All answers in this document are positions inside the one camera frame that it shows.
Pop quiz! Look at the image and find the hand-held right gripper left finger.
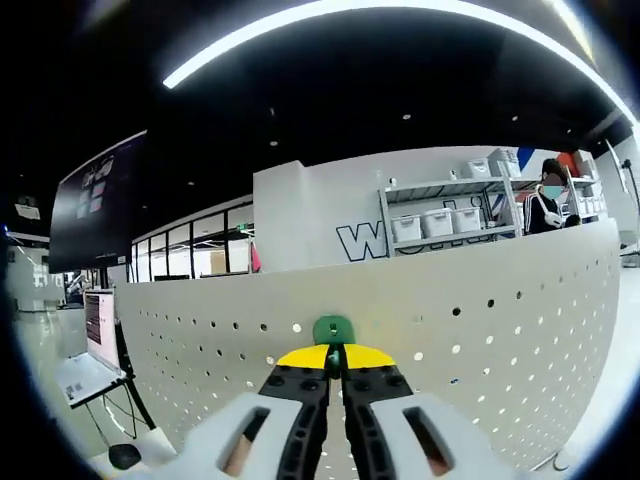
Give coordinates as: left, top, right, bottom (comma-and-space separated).
169, 343, 331, 480

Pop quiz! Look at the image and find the long ceiling light strip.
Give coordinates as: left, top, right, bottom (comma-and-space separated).
162, 0, 640, 126

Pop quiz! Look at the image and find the large dark display screen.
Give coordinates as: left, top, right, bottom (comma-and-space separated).
47, 129, 151, 274

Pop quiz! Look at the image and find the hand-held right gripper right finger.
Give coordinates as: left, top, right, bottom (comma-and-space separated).
341, 344, 519, 480

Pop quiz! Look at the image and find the metal storage shelf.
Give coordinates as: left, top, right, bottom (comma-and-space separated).
377, 172, 524, 257

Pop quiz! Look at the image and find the silver laptop with lit screen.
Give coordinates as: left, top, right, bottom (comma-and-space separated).
52, 288, 130, 409

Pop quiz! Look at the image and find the white perforated mounting plate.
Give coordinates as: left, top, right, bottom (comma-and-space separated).
113, 219, 624, 480

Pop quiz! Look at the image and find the green hook assembly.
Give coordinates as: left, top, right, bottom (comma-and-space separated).
312, 313, 357, 376

